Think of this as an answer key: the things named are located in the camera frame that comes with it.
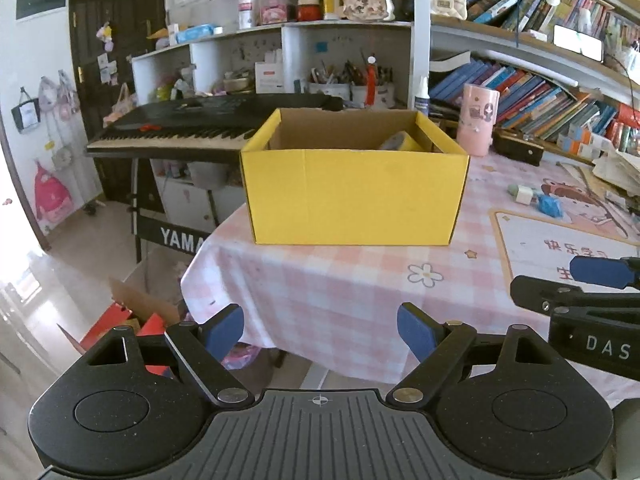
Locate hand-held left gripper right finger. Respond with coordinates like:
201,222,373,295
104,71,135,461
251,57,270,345
390,302,571,406

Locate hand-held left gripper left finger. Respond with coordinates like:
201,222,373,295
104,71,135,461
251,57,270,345
82,305,253,407

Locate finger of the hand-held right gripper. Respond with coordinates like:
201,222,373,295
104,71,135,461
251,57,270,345
510,275,640,317
570,255,640,289

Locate yellow cardboard box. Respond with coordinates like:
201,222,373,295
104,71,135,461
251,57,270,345
240,107,471,247

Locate yellow tape roll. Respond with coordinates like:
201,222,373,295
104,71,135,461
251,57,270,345
377,131,423,152

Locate pink plastic bag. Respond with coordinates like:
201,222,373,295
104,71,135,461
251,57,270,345
222,345,261,371

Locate pink checked tablecloth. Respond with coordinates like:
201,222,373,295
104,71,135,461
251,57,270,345
180,152,640,411

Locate small blue toy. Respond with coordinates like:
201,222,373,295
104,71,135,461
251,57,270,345
536,195,563,218

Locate stack of papers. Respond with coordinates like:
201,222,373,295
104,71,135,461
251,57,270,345
592,147,640,196

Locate black keyboard stand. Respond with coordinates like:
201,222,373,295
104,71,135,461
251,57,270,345
127,157,221,266

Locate green and white eraser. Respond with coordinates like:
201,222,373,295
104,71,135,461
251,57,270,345
507,183,537,205

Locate red cardboard box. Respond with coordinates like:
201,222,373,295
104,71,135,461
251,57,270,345
57,277,188,381

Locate white drawer cabinet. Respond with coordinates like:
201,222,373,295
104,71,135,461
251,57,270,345
150,160,246,233

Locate dark brown case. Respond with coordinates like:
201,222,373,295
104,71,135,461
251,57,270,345
492,129,545,167

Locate grey bin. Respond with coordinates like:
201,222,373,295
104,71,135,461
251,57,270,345
187,160,233,190

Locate pink cylinder holder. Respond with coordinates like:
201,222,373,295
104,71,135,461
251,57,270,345
456,83,501,157

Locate row of slanted books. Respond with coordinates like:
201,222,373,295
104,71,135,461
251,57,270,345
430,57,640,156

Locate pink backpack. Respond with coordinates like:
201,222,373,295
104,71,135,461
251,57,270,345
32,159,75,223

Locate black electronic keyboard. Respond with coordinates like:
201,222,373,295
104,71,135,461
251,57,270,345
84,92,346,166

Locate white spray bottle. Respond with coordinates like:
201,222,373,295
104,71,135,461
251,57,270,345
413,75,431,113

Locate white rectangular lamp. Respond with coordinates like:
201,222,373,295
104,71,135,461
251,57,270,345
552,25,603,63

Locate pink striped tote bag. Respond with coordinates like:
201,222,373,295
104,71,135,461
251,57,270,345
103,82,137,128

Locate red bottle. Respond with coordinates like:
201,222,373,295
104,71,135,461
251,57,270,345
366,55,379,108

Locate white pen holders with brushes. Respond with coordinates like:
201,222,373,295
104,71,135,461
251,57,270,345
307,50,396,108

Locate white box with red label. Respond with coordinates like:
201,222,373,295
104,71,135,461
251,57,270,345
254,60,283,95

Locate pink patterned hanging bag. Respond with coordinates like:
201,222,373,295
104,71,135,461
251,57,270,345
57,70,81,121

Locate white bookshelf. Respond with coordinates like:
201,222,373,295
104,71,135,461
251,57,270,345
410,0,640,171

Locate white cubby shelf unit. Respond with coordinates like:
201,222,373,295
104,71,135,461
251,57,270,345
131,21,416,111

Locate row of upright books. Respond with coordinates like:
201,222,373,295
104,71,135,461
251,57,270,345
460,0,640,61

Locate pale pink hanging bag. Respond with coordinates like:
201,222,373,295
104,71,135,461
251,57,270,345
39,76,61,111

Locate black and white tote bag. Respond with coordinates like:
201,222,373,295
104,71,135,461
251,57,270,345
11,86,42,133

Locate blue wipes pack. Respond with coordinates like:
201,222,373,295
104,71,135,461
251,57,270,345
175,25,223,45

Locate pink character box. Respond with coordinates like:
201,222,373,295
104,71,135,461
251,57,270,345
259,0,290,26

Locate dark wooden door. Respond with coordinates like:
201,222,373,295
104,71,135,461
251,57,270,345
67,0,168,206

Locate dark green wall sign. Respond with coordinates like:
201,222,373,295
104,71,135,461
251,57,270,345
16,0,67,22

